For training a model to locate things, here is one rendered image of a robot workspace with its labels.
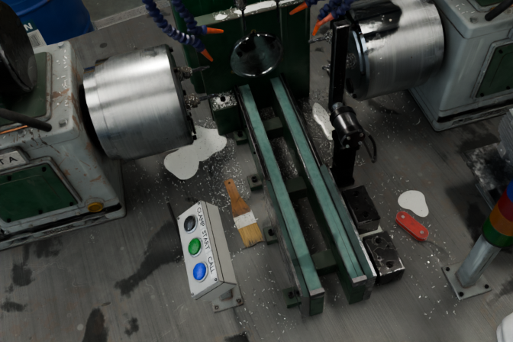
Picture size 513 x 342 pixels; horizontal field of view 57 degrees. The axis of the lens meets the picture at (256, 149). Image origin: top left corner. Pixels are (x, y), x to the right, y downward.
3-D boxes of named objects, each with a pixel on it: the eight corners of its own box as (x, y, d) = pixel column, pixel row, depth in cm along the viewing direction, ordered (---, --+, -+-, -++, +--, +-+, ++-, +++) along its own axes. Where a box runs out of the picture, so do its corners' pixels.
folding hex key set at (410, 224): (392, 220, 117) (393, 216, 115) (401, 212, 118) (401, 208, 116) (421, 244, 113) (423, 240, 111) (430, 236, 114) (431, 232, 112)
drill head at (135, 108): (66, 123, 129) (23, 53, 109) (197, 90, 133) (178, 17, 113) (69, 198, 115) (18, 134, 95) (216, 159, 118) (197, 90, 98)
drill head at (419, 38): (299, 65, 135) (298, -12, 115) (433, 31, 139) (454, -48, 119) (330, 130, 121) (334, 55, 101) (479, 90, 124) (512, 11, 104)
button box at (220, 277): (193, 223, 98) (174, 217, 94) (218, 205, 95) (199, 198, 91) (210, 302, 88) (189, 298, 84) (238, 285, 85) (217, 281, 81)
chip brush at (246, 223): (219, 184, 127) (218, 182, 127) (237, 177, 128) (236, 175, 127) (246, 249, 115) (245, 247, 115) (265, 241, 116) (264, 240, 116)
